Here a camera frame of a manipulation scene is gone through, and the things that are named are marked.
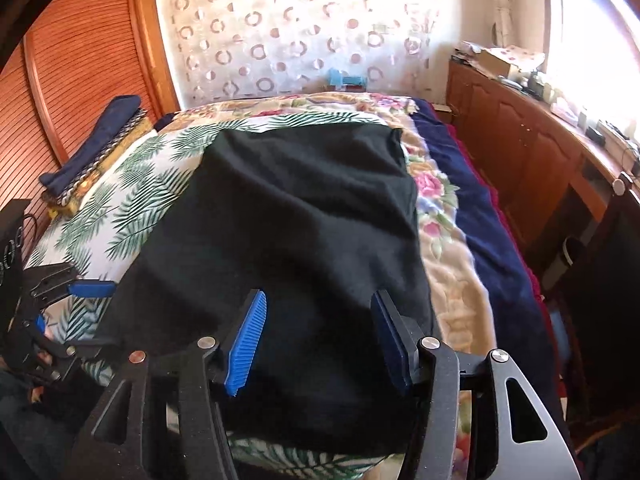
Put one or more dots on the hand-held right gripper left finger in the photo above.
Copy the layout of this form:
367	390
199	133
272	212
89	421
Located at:
245	345

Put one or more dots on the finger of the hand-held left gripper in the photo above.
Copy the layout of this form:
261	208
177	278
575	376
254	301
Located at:
92	288
75	347

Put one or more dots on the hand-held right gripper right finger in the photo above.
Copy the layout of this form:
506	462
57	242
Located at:
395	345

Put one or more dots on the black printed T-shirt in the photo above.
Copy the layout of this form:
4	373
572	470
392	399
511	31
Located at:
300	235

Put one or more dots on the leaf-print bed sheet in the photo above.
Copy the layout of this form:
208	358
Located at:
135	195

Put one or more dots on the floral blanket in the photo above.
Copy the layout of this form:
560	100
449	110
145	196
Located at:
440	240

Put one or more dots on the navy blue blanket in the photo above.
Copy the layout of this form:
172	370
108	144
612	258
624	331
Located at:
490	240

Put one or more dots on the stack of folded cloths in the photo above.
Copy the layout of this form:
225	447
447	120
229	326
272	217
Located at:
117	147

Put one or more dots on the navy blue cloth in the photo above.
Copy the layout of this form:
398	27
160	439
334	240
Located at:
100	130

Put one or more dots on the black chair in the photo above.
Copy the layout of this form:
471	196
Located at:
600	285

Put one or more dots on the wooden slatted wardrobe door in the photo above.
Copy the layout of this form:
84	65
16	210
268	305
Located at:
75	50

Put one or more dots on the wooden cabinet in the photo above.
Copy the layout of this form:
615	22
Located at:
525	135

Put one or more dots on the blue plastic bag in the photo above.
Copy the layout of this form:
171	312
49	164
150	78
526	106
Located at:
345	80

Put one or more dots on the cardboard box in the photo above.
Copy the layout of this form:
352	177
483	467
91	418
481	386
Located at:
505	60

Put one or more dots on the circle-patterned sheer curtain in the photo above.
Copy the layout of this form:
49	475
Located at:
300	35

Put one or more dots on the bright window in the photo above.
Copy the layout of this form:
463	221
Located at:
590	35

